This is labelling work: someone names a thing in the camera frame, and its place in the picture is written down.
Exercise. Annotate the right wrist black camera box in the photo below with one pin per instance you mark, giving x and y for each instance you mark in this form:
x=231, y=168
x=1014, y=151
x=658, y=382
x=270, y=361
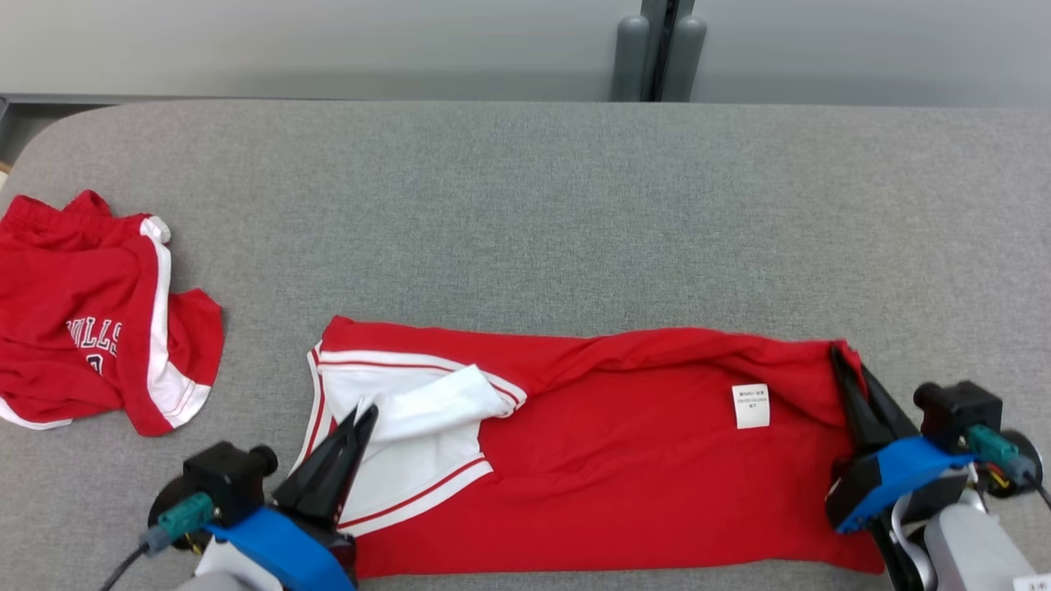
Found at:
x=961, y=410

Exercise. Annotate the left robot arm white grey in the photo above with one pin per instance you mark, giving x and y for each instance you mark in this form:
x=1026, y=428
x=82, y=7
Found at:
x=222, y=570

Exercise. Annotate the grey partition post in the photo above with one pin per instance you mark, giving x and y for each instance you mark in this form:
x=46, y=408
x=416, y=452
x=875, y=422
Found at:
x=669, y=49

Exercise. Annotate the grey baseboard strip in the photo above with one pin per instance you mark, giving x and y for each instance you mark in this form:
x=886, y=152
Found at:
x=246, y=98

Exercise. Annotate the left gripper black motor cylinder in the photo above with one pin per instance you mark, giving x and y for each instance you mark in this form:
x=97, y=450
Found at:
x=168, y=492

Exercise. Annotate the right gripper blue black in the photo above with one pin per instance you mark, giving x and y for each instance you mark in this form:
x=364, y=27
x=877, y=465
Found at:
x=895, y=472

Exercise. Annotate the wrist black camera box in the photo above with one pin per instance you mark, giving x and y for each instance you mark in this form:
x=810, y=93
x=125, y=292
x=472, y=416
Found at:
x=961, y=410
x=226, y=484

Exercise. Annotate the red shorts with white stripe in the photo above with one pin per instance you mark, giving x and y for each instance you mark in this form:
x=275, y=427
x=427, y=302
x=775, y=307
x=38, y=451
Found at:
x=66, y=287

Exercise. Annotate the white paper tag right arm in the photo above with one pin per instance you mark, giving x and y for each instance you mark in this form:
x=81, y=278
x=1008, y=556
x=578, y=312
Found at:
x=1034, y=583

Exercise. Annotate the right gripper black motor cylinder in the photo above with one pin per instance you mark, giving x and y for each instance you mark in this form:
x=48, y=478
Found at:
x=1030, y=447

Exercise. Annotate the gripper black motor cylinder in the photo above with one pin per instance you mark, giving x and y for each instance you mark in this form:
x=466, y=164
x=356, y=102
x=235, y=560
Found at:
x=168, y=492
x=1030, y=447

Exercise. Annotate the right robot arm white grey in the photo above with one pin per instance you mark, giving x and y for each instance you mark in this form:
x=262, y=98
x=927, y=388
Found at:
x=969, y=550

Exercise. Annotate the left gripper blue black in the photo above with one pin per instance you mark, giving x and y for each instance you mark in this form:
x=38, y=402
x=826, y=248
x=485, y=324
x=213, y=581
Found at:
x=287, y=554

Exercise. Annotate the red white jersey shirt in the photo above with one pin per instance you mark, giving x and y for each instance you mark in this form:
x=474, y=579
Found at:
x=616, y=460

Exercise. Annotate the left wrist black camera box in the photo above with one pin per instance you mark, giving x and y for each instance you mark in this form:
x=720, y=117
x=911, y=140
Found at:
x=226, y=484

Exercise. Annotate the grey rounded bumper cylinder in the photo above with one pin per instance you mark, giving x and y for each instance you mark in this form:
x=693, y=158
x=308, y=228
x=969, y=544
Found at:
x=631, y=61
x=686, y=61

